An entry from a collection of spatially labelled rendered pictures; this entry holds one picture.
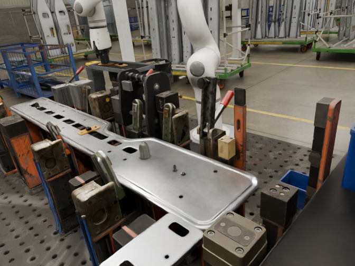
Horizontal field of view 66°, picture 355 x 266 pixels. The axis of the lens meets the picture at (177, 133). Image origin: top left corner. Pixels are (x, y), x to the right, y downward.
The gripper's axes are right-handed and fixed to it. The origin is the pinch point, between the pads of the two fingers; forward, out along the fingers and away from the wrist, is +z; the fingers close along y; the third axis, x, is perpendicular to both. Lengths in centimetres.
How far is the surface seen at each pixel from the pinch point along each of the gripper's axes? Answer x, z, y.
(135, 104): 42, 10, 33
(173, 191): 73, 19, 62
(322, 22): 54, 71, -922
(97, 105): 15.3, 14.7, 26.0
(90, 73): -13.4, 7.9, -0.7
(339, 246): 107, 16, 68
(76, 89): -0.6, 9.8, 21.4
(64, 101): -25.4, 20.9, 11.2
